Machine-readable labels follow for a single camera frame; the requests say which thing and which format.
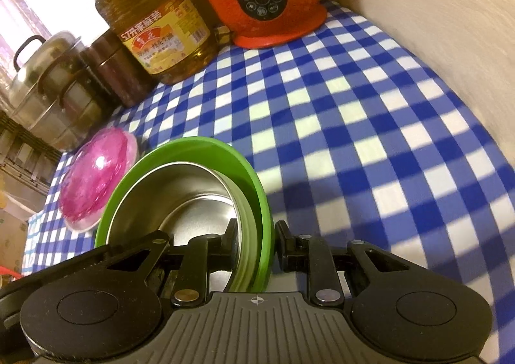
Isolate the stainless steel bowl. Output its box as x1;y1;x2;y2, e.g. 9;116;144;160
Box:
107;162;257;292

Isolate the green plastic bowl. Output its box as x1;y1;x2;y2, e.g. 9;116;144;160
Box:
94;136;274;292

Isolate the white ceramic plate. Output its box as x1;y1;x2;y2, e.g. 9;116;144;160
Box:
63;130;140;233

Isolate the blue white checkered tablecloth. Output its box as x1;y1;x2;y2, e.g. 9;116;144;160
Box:
22;0;515;364

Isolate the stainless steel steamer pot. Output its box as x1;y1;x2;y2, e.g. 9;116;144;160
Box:
7;32;117;152

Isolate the dark brown canister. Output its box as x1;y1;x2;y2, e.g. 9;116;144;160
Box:
80;29;158;108

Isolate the cooking oil bottle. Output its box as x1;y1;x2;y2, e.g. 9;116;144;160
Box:
95;0;218;85

